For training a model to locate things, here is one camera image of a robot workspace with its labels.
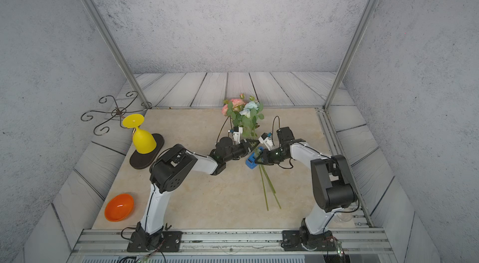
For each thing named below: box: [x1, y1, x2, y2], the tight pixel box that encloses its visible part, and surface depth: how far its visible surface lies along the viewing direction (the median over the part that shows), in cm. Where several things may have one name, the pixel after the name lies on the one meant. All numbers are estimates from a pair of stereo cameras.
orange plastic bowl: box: [104, 193, 135, 223], surface depth 81 cm
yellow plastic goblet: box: [122, 113, 157, 154], surface depth 77 cm
